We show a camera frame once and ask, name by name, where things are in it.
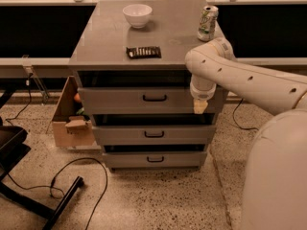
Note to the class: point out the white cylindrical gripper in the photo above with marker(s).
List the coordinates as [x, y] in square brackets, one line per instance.
[201, 92]

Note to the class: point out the grey top drawer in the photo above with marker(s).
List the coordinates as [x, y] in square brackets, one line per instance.
[137, 100]

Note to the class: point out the grey drawer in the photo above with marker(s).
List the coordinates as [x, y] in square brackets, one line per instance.
[153, 135]
[137, 100]
[176, 159]

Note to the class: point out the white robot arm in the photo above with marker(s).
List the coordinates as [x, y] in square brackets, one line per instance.
[275, 190]

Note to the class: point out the grey drawer cabinet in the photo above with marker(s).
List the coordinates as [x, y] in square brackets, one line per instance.
[100, 61]

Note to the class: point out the grey middle drawer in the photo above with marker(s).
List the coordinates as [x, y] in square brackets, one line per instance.
[153, 135]

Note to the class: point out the grey bottom drawer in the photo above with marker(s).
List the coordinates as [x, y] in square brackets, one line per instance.
[176, 159]

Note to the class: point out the green white soda can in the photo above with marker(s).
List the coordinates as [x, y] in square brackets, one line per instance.
[207, 23]

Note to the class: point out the black snack bar wrapper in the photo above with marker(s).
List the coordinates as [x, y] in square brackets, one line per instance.
[143, 52]

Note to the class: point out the white ceramic bowl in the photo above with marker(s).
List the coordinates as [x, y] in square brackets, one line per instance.
[137, 15]

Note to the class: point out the orange fruit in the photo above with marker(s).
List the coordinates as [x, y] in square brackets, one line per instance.
[77, 98]

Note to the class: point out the brown cardboard box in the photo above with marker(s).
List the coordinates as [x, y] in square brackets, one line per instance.
[69, 128]

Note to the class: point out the black chair base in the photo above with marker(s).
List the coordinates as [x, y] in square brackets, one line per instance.
[46, 172]

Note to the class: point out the black power adapter with cable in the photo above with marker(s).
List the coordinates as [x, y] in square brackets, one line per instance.
[237, 124]

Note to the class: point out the left wall socket with cable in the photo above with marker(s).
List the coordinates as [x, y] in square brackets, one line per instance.
[30, 72]

